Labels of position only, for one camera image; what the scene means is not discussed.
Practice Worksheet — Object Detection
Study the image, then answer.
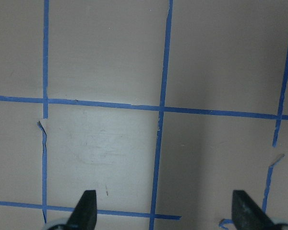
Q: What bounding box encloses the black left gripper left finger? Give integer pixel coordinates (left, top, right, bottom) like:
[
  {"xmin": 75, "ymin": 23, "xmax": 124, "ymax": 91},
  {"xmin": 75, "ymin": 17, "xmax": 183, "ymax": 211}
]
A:
[{"xmin": 66, "ymin": 190, "xmax": 97, "ymax": 230}]

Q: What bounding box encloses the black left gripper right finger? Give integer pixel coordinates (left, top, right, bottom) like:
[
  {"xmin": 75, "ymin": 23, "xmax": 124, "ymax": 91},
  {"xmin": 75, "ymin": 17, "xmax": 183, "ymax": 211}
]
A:
[{"xmin": 231, "ymin": 190, "xmax": 274, "ymax": 230}]

